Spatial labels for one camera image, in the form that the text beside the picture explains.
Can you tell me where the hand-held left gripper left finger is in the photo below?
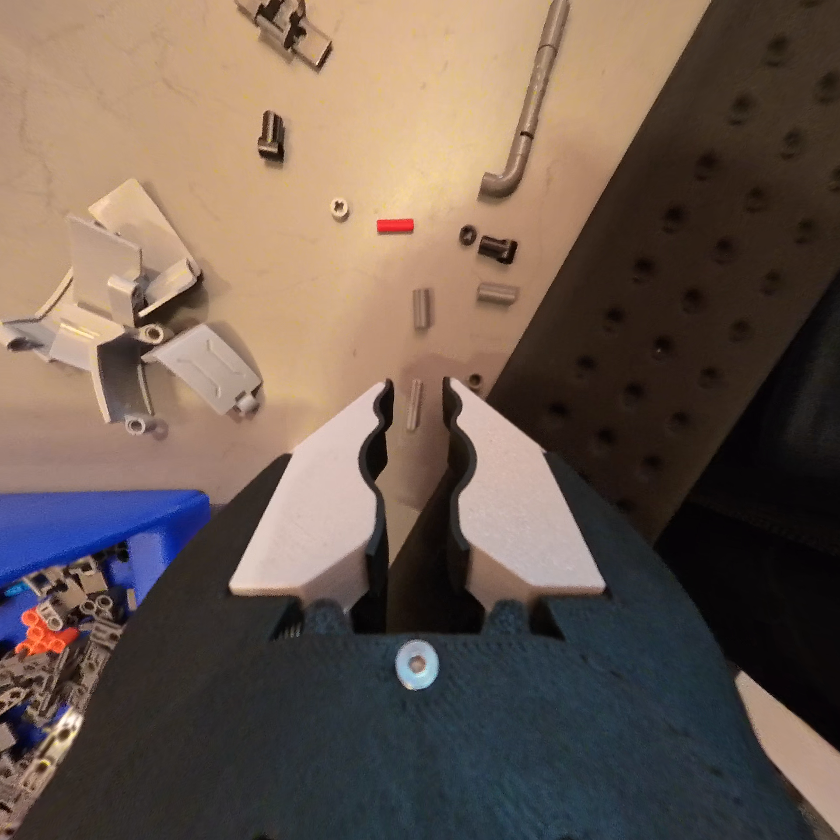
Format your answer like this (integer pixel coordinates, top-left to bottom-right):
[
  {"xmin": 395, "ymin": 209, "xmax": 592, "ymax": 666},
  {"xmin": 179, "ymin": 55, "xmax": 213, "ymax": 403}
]
[{"xmin": 228, "ymin": 379, "xmax": 396, "ymax": 614}]

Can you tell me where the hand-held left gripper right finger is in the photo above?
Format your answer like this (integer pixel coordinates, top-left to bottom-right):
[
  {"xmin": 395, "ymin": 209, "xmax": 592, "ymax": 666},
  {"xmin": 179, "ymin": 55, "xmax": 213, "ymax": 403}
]
[{"xmin": 443, "ymin": 377, "xmax": 606, "ymax": 611}]

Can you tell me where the blue plastic bin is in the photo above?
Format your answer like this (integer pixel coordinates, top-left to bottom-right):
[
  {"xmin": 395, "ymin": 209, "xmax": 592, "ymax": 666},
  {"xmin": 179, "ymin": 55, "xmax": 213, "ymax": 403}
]
[{"xmin": 0, "ymin": 489, "xmax": 211, "ymax": 840}]

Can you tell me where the pile of toy building parts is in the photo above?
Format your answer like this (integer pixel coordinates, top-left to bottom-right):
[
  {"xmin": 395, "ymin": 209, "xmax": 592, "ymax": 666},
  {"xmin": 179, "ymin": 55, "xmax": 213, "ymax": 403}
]
[{"xmin": 0, "ymin": 541, "xmax": 142, "ymax": 840}]

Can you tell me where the grey axle connector tube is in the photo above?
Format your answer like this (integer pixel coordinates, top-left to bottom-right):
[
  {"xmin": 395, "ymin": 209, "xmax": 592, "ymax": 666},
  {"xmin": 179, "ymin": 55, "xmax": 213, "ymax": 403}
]
[{"xmin": 518, "ymin": 46, "xmax": 559, "ymax": 135}]

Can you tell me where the grey curved toy panel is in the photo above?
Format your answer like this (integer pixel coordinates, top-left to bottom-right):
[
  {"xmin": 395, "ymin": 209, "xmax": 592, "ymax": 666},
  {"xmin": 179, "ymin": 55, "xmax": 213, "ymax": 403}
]
[{"xmin": 141, "ymin": 322, "xmax": 265, "ymax": 418}]

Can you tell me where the black perforated board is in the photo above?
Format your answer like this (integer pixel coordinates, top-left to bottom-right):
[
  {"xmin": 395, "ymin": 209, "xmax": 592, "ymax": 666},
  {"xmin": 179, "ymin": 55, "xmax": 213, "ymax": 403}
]
[{"xmin": 486, "ymin": 0, "xmax": 840, "ymax": 546}]

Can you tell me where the grey toy hinge assembly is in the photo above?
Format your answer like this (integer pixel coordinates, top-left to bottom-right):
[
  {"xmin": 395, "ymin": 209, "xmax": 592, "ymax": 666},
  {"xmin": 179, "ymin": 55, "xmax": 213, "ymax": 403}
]
[{"xmin": 235, "ymin": 0, "xmax": 333, "ymax": 71}]

